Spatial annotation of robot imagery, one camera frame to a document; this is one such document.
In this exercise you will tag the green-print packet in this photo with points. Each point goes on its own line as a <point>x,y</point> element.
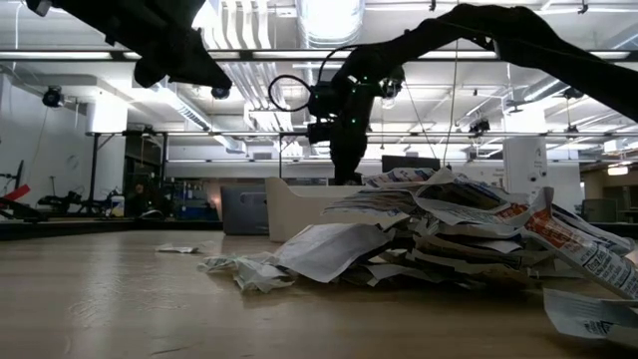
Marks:
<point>217,263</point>

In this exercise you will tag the black rectangular rig frame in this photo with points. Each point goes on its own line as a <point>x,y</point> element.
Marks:
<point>291,133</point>

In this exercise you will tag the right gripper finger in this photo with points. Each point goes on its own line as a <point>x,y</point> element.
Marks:
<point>349,159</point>

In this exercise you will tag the white packet fine text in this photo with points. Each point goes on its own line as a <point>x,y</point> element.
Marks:
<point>463,215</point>

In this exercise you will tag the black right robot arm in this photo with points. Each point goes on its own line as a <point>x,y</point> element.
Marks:
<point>523,35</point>

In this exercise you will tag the packet dark blue print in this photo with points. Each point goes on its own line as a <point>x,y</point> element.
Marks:
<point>593,234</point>

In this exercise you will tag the black background monitor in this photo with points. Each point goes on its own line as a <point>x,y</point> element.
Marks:
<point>414,161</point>

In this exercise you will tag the black ceiling spotlight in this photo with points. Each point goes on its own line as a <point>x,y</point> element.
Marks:
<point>53,97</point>
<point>220,94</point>
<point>397,89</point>
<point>479,127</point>
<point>573,93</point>

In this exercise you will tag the black background robot arm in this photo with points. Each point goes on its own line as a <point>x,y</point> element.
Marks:
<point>60,202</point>

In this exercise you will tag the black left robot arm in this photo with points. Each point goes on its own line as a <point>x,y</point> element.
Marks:
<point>85,10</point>

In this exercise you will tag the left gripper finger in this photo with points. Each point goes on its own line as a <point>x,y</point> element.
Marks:
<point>152,72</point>
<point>199,72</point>

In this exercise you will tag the black background machine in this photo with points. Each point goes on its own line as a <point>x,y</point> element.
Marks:
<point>149,209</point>

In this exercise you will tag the round ceiling air duct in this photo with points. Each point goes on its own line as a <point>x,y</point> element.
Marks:
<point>331,22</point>

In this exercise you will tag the white background bottle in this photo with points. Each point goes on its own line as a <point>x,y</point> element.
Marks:
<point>117,208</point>

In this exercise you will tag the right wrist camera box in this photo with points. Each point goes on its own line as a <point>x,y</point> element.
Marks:
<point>323,102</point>

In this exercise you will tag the red background object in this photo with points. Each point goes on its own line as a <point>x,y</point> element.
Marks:
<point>19,192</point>

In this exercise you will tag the LED light bar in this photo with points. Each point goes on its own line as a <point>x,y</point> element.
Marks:
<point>299,55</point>
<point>608,55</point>
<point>55,55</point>
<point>448,55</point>
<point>226,55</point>

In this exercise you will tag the tall black rig frame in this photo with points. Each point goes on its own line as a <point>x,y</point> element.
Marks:
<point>94,164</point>

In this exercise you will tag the glowing wall lamp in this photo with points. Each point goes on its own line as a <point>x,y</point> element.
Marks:
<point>618,170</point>

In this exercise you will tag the packet blue red print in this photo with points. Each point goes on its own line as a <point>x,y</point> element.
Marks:
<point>401,177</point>

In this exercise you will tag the white square column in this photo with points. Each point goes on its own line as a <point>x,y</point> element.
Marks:
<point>521,164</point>

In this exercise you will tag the small plain white packet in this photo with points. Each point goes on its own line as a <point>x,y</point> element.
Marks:
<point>177,248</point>

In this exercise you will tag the dark translucent plastic bin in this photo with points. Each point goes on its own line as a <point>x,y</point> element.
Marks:
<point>244,209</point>

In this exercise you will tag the black aluminium table frame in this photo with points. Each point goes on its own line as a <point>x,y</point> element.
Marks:
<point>75,228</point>

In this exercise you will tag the white plastic bin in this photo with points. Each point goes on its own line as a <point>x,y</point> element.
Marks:
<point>294,214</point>

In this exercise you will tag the white packet small logo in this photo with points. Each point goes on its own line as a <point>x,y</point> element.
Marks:
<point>588,314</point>

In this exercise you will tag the dark shaded packet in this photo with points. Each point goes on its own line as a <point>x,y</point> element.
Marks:
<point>463,195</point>

